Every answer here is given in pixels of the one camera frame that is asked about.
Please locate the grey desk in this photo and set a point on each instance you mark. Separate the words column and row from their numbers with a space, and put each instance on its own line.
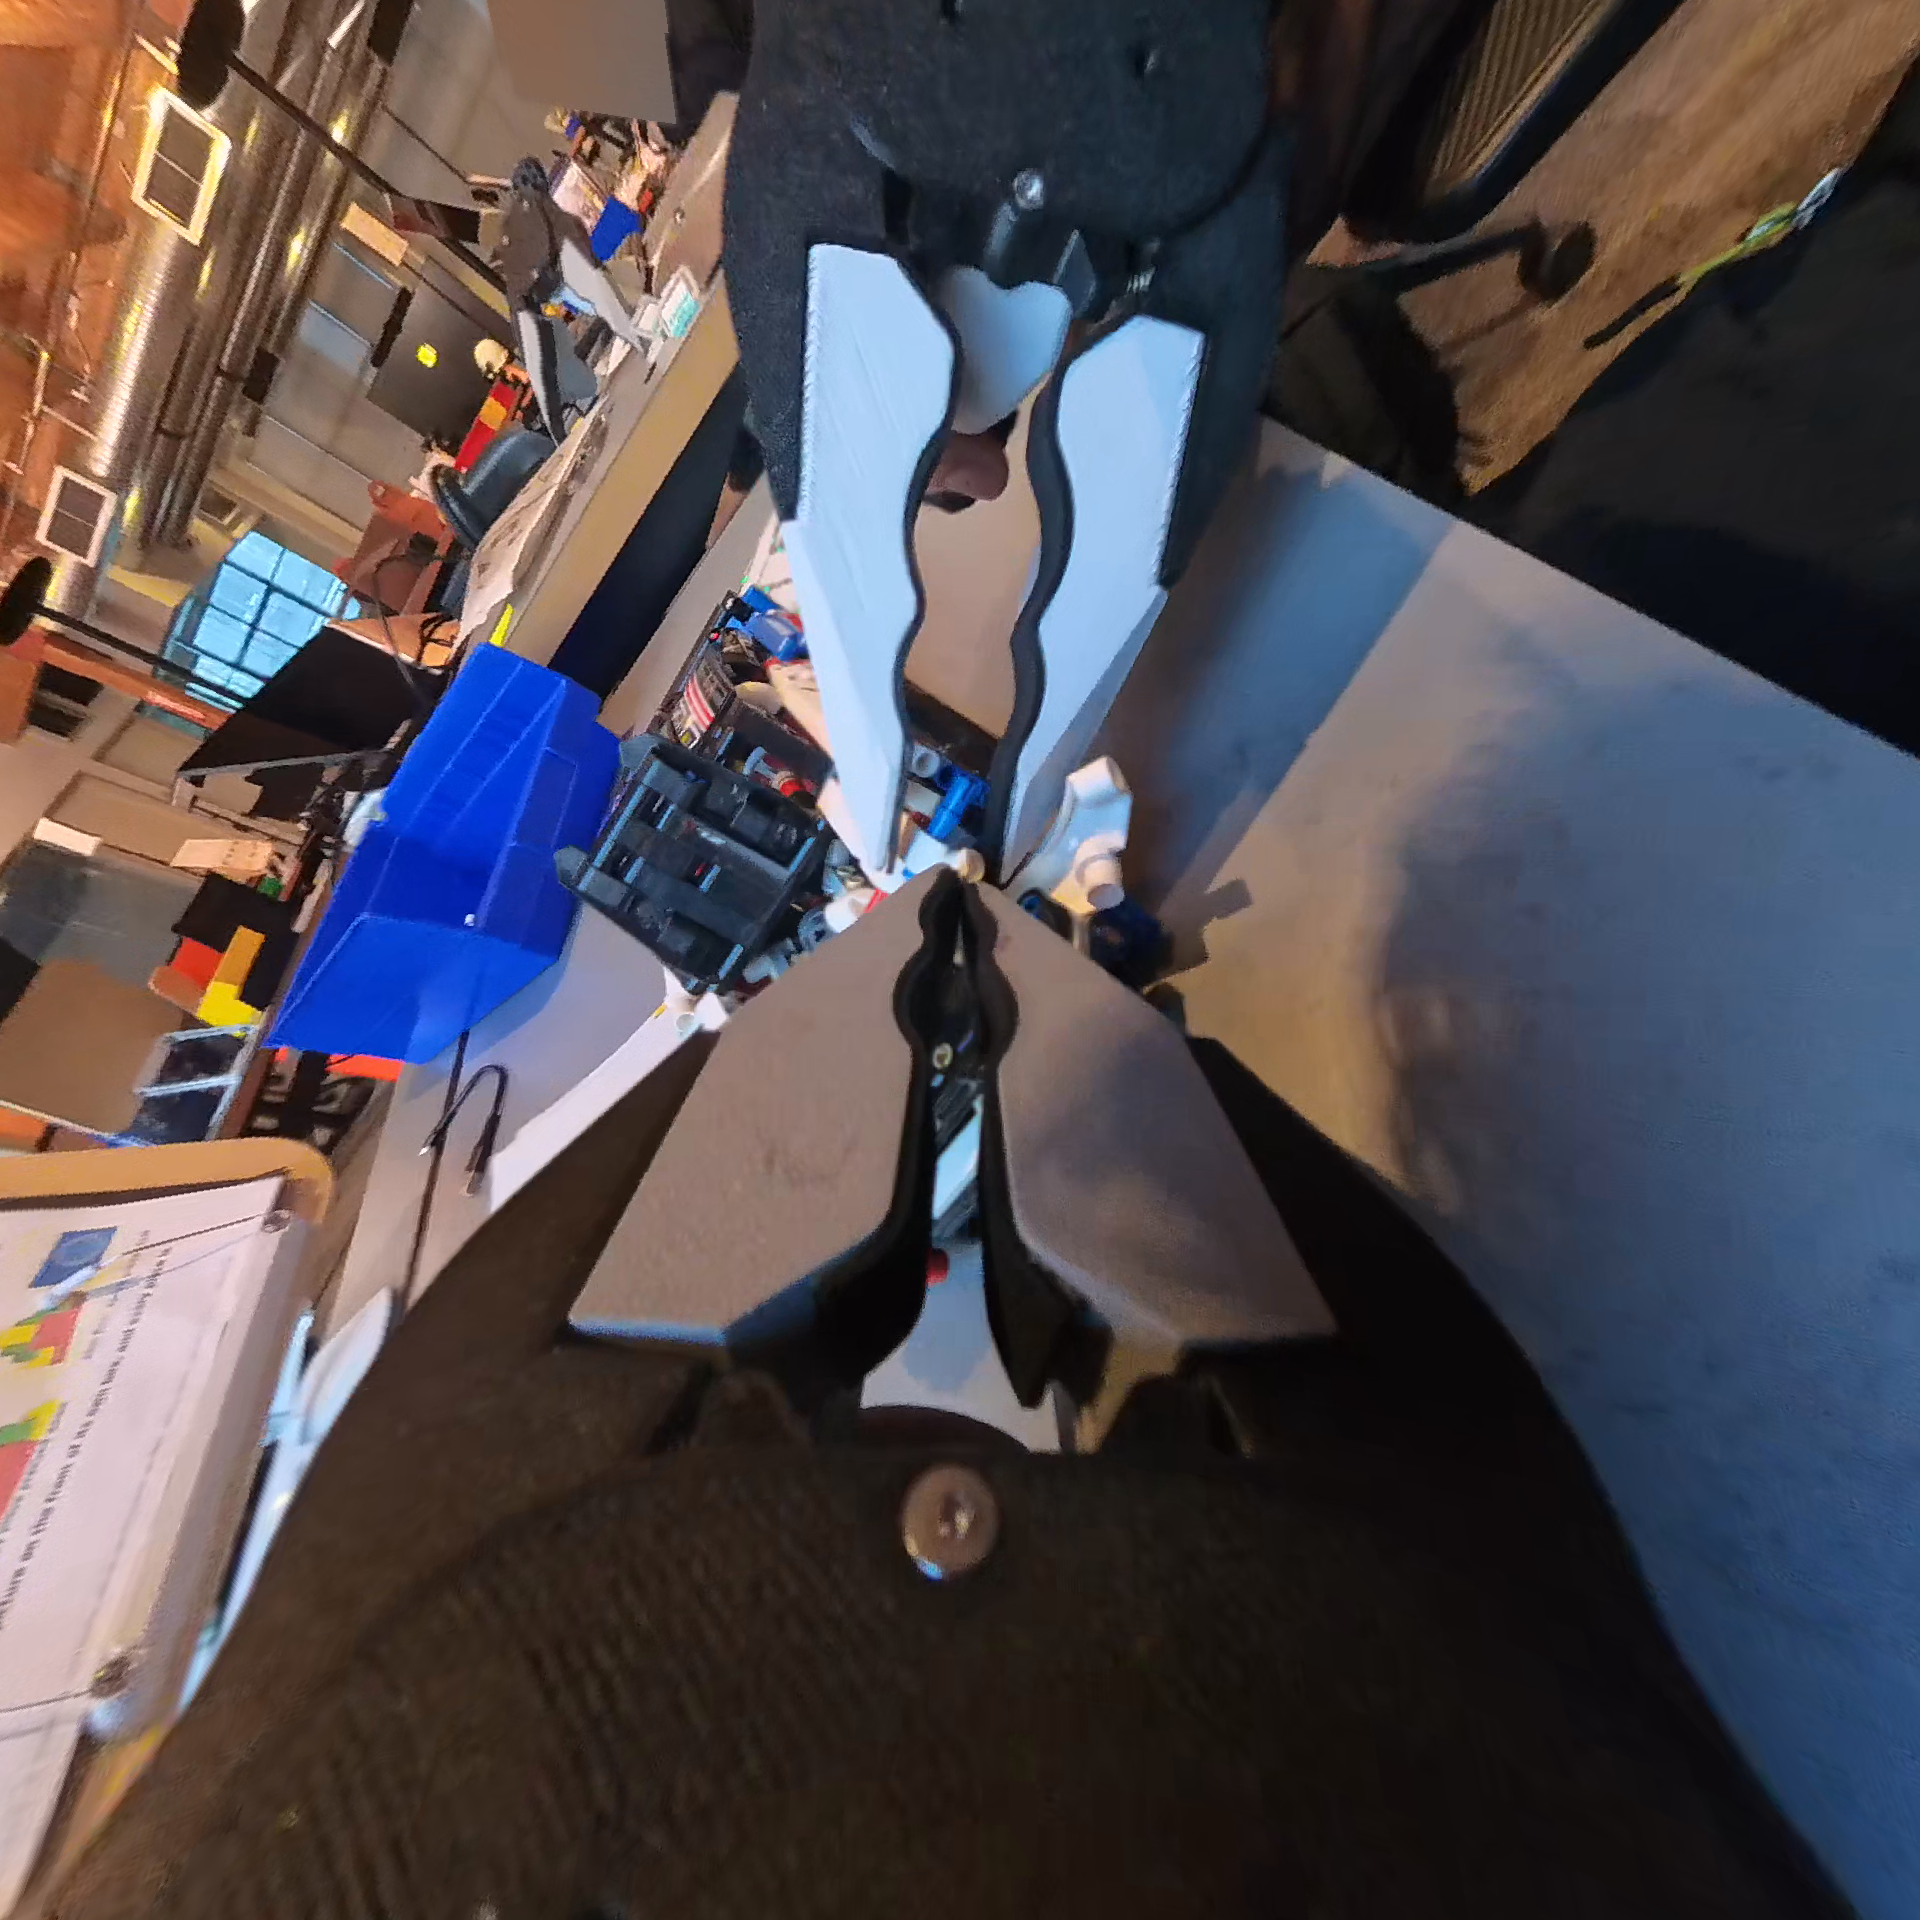
column 1499, row 900

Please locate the neighbouring table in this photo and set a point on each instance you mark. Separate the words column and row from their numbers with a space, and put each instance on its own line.
column 628, row 434

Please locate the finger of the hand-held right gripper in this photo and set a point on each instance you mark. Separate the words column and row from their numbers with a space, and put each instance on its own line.
column 1118, row 494
column 855, row 494

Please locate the printed instruction sheet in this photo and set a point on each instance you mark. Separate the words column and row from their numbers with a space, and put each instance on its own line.
column 106, row 1424

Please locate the thick instruction booklet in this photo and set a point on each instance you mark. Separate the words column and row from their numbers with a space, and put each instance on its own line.
column 599, row 1089

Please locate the person's right hand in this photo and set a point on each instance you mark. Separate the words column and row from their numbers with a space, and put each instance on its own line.
column 968, row 474

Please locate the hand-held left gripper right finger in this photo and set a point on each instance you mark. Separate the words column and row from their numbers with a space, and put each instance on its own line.
column 1142, row 1184

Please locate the toy brick race car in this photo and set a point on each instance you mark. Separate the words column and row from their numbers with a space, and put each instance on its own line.
column 705, row 854

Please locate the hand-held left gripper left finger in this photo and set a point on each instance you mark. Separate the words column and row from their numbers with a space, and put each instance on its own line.
column 764, row 1184

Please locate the blue storage bin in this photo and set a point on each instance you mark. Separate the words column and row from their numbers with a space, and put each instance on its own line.
column 450, row 885

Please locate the black mesh office chair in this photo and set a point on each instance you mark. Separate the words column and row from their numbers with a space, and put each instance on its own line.
column 1499, row 89

